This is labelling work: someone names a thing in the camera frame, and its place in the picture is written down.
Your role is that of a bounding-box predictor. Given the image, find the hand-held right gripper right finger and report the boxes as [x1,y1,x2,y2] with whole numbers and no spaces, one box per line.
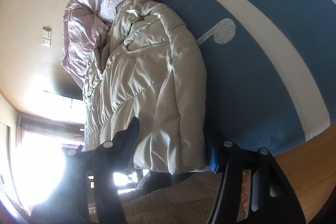
[204,130,306,224]

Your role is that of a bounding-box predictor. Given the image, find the blue white-striped bed sheet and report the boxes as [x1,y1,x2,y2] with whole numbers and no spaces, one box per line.
[155,0,336,159]

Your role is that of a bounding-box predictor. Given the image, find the white wall switch plate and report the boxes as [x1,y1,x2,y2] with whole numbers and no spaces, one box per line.
[41,26,53,47]

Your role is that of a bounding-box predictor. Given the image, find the dark cloth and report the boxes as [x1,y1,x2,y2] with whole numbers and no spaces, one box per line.
[136,170,172,197]

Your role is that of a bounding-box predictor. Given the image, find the bright window with dark frame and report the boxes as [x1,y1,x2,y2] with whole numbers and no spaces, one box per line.
[0,90,87,214]

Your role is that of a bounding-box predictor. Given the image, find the lilac floral duvet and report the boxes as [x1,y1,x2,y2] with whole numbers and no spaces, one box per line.
[60,0,189,88]

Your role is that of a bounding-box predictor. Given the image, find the beige shaggy rug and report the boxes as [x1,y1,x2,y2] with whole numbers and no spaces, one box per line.
[87,174,223,224]

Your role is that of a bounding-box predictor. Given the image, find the beige puffer jacket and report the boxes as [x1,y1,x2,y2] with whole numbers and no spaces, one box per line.
[82,0,208,175]

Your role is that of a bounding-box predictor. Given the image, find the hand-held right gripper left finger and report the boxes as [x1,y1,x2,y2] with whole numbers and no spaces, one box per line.
[29,116,140,224]

